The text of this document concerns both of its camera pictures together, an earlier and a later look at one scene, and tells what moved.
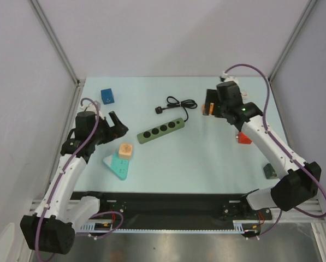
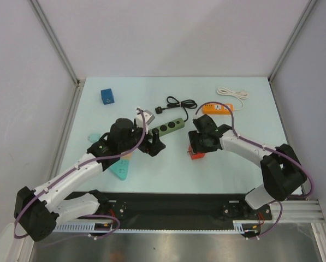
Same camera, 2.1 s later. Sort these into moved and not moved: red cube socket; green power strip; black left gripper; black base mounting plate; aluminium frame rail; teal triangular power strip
Moved: red cube socket; black left gripper
Not moved: teal triangular power strip; green power strip; aluminium frame rail; black base mounting plate
